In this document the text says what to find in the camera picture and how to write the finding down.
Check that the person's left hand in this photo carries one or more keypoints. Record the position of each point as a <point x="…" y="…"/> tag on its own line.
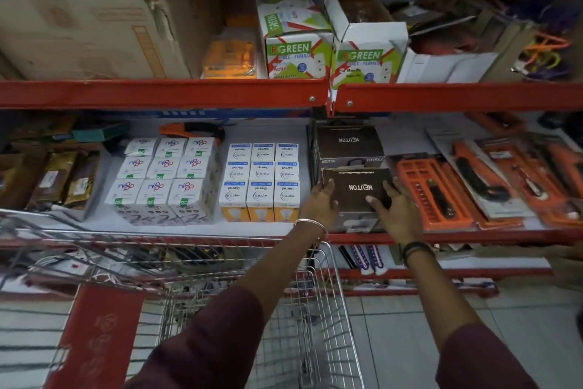
<point x="319" y="207"/>

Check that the person's right hand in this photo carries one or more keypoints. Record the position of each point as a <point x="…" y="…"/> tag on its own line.
<point x="401" y="218"/>

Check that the person's left thumb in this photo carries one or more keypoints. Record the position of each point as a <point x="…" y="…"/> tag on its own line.
<point x="329" y="185"/>

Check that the person's right thumb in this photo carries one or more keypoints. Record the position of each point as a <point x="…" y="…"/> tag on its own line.
<point x="376" y="204"/>

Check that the brown cardboard product box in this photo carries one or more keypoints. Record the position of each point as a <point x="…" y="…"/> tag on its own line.
<point x="353" y="193"/>
<point x="348" y="145"/>

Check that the person's right forearm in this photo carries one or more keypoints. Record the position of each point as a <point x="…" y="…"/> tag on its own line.
<point x="455" y="311"/>

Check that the person's left forearm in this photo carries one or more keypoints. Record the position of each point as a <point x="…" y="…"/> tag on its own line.
<point x="255" y="302"/>

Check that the silver wrist bangle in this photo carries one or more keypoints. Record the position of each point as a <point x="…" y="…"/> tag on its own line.
<point x="314" y="223"/>

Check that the orange screwdriver bit set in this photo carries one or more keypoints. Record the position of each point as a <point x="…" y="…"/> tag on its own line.
<point x="430" y="195"/>

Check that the white striped packets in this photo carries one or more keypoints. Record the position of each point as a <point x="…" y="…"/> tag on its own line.
<point x="369" y="259"/>

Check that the group of white-yellow bulb boxes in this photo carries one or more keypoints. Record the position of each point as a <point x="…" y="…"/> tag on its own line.
<point x="260" y="184"/>

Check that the orange utility knife blister pack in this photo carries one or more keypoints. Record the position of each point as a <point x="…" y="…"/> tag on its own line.
<point x="478" y="174"/>

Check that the open white green box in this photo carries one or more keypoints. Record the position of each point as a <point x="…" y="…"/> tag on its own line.
<point x="369" y="56"/>

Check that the closed white green box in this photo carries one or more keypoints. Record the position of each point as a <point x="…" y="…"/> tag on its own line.
<point x="294" y="49"/>

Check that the orange black hand tool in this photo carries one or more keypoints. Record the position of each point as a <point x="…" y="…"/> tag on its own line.
<point x="191" y="131"/>

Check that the open plain white box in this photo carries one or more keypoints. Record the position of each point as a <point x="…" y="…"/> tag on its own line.
<point x="451" y="66"/>

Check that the stack of orange packets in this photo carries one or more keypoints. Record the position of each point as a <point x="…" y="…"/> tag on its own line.
<point x="230" y="56"/>

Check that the orange tool blister pack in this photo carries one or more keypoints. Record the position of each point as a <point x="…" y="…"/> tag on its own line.
<point x="542" y="179"/>

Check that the group of white bulb boxes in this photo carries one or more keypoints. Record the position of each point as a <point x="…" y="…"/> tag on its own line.
<point x="159" y="179"/>

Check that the red metal shelf rack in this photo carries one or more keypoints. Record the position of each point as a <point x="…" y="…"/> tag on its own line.
<point x="182" y="93"/>

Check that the cardboard box of coloured hooks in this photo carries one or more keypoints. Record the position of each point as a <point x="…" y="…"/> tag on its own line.
<point x="533" y="33"/>

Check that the teal flat box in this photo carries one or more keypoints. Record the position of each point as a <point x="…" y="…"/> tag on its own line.
<point x="100" y="131"/>

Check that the brown gold packet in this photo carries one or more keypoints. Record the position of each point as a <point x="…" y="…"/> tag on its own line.
<point x="83" y="186"/>
<point x="50" y="181"/>

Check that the large brown cardboard carton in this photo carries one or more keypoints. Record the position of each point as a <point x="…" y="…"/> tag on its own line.
<point x="91" y="33"/>

